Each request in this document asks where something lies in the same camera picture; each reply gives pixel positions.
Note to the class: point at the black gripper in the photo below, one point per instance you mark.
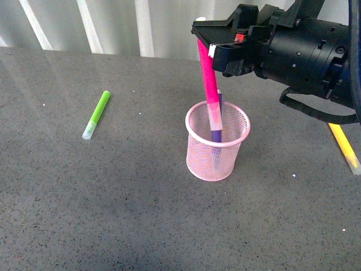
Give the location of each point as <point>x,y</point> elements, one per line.
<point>308,55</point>

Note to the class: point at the pink marker pen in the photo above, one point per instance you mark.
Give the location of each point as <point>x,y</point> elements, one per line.
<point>210,88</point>

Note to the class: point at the purple marker pen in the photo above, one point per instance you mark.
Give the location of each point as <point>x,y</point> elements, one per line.
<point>217,137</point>

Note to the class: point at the pink mesh cup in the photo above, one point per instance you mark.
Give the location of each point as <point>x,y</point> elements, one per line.
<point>212,161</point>

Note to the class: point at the white curtain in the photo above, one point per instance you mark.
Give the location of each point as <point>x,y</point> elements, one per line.
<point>160,29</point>

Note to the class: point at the yellow marker pen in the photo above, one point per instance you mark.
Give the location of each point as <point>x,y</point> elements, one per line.
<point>346,148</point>

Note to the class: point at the green marker pen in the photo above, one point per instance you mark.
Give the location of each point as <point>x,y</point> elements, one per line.
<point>95,117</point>

